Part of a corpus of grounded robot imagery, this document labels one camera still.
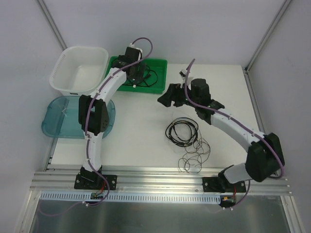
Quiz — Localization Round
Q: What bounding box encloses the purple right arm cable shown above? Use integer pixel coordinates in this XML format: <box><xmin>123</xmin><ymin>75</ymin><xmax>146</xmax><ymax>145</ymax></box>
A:
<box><xmin>183</xmin><ymin>58</ymin><xmax>286</xmax><ymax>178</ymax></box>

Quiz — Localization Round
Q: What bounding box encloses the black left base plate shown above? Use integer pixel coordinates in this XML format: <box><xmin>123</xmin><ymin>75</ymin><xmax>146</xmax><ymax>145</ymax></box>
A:
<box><xmin>74</xmin><ymin>173</ymin><xmax>118</xmax><ymax>190</ymax></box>

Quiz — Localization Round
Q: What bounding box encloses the black round usb cable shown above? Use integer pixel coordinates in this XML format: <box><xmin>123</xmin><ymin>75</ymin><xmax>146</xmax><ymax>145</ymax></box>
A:
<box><xmin>139</xmin><ymin>65</ymin><xmax>158</xmax><ymax>87</ymax></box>

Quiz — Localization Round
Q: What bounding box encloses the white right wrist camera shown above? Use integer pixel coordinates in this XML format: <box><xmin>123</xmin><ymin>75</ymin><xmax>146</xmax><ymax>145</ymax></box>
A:
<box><xmin>179</xmin><ymin>69</ymin><xmax>191</xmax><ymax>85</ymax></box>

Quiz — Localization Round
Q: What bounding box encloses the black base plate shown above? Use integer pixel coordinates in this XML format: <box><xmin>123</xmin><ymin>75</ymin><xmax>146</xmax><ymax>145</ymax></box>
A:
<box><xmin>202</xmin><ymin>177</ymin><xmax>246</xmax><ymax>193</ymax></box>
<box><xmin>74</xmin><ymin>173</ymin><xmax>118</xmax><ymax>190</ymax></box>

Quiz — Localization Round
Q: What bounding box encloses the thin brown wire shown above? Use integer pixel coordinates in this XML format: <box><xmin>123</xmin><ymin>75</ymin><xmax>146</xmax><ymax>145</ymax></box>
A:
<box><xmin>178</xmin><ymin>131</ymin><xmax>211</xmax><ymax>173</ymax></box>

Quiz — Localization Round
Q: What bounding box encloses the green plastic tray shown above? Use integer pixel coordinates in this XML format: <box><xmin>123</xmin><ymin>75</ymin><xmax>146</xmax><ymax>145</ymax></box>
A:
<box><xmin>118</xmin><ymin>58</ymin><xmax>168</xmax><ymax>94</ymax></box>

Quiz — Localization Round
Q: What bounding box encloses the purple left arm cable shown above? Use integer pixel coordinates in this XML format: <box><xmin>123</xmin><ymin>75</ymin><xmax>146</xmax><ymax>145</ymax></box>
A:
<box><xmin>85</xmin><ymin>37</ymin><xmax>154</xmax><ymax>207</ymax></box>

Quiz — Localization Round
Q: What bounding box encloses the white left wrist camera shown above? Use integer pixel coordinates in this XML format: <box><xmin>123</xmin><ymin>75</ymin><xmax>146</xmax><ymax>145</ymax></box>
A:
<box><xmin>129</xmin><ymin>43</ymin><xmax>142</xmax><ymax>52</ymax></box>

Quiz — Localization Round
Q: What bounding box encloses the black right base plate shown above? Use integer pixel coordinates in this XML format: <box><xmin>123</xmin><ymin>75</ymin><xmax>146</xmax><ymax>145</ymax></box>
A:
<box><xmin>202</xmin><ymin>177</ymin><xmax>246</xmax><ymax>193</ymax></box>

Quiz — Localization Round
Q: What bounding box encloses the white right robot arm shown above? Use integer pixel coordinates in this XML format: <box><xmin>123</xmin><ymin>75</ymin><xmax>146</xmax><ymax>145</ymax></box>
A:
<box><xmin>157</xmin><ymin>79</ymin><xmax>285</xmax><ymax>193</ymax></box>

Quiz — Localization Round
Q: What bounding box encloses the white plastic basin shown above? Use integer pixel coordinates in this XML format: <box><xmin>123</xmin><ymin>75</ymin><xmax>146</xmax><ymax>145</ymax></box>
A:
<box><xmin>49</xmin><ymin>46</ymin><xmax>109</xmax><ymax>96</ymax></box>

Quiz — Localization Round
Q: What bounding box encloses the white slotted cable duct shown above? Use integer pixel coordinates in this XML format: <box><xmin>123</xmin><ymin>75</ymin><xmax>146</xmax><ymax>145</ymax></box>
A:
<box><xmin>40</xmin><ymin>191</ymin><xmax>221</xmax><ymax>205</ymax></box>

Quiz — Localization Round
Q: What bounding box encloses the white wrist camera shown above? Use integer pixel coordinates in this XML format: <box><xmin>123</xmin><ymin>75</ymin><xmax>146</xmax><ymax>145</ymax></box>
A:
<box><xmin>179</xmin><ymin>69</ymin><xmax>191</xmax><ymax>85</ymax></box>
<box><xmin>129</xmin><ymin>43</ymin><xmax>142</xmax><ymax>52</ymax></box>

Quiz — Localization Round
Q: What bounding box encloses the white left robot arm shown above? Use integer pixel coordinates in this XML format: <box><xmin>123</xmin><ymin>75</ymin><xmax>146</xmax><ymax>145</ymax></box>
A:
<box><xmin>77</xmin><ymin>44</ymin><xmax>142</xmax><ymax>189</ymax></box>

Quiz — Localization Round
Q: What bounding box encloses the thick black cable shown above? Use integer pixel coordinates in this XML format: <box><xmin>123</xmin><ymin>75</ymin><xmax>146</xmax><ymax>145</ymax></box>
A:
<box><xmin>165</xmin><ymin>117</ymin><xmax>199</xmax><ymax>147</ymax></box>

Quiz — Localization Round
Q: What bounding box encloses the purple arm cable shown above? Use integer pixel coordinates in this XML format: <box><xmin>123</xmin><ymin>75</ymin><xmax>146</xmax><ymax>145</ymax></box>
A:
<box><xmin>85</xmin><ymin>37</ymin><xmax>154</xmax><ymax>207</ymax></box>
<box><xmin>183</xmin><ymin>58</ymin><xmax>286</xmax><ymax>178</ymax></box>

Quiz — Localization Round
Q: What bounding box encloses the aluminium mounting rail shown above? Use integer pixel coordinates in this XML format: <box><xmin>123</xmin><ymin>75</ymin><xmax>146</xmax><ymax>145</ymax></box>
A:
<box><xmin>30</xmin><ymin>165</ymin><xmax>293</xmax><ymax>196</ymax></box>

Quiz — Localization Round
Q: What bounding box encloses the teal translucent plastic bin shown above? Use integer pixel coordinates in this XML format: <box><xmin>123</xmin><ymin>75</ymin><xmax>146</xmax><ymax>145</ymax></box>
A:
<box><xmin>41</xmin><ymin>95</ymin><xmax>116</xmax><ymax>139</ymax></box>

